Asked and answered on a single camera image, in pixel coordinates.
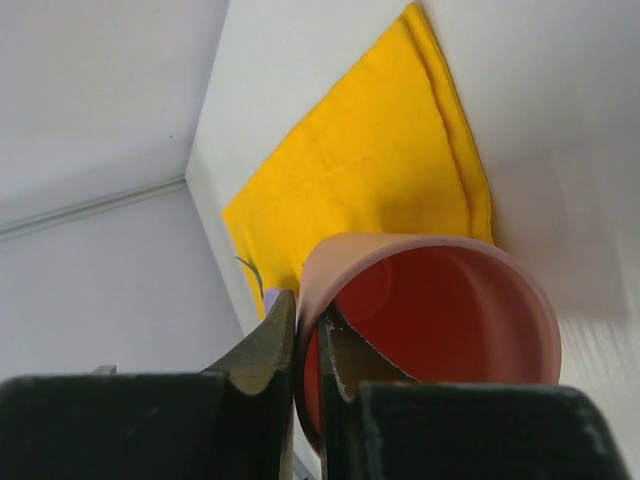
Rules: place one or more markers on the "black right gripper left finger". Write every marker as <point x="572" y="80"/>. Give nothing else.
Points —
<point x="232" y="420"/>

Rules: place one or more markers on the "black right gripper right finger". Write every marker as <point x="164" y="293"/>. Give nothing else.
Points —
<point x="379" y="423"/>

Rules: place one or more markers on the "yellow pikachu placemat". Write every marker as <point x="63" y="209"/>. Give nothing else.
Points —
<point x="387" y="150"/>

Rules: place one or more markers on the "purple plastic plate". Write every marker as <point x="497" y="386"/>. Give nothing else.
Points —
<point x="269" y="298"/>

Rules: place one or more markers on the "pink plastic cup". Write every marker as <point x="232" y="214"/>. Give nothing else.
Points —
<point x="441" y="308"/>

